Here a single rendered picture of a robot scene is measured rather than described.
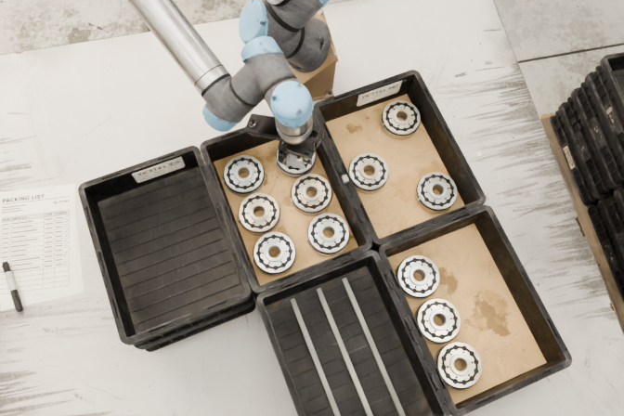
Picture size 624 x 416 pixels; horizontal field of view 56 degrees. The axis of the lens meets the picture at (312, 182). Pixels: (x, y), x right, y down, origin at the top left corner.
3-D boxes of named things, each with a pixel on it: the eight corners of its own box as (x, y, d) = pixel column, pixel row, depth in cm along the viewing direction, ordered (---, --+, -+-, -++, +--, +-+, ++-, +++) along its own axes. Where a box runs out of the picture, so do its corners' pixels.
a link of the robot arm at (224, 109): (63, -48, 119) (211, 142, 120) (88, -89, 113) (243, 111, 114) (105, -49, 129) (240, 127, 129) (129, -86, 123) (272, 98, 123)
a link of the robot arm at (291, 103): (298, 68, 108) (319, 106, 106) (300, 91, 119) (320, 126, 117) (260, 87, 107) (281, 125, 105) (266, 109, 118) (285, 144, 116)
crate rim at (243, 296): (79, 188, 140) (75, 185, 138) (199, 147, 145) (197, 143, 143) (124, 347, 128) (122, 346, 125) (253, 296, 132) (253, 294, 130)
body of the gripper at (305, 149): (311, 167, 132) (310, 151, 120) (276, 153, 133) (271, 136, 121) (324, 137, 134) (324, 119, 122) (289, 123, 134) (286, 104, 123)
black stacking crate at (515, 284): (370, 259, 146) (376, 248, 136) (474, 217, 151) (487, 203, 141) (440, 417, 134) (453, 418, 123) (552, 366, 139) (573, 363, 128)
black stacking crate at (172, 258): (92, 201, 149) (77, 186, 139) (203, 162, 154) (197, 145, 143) (136, 350, 137) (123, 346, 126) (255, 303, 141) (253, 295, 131)
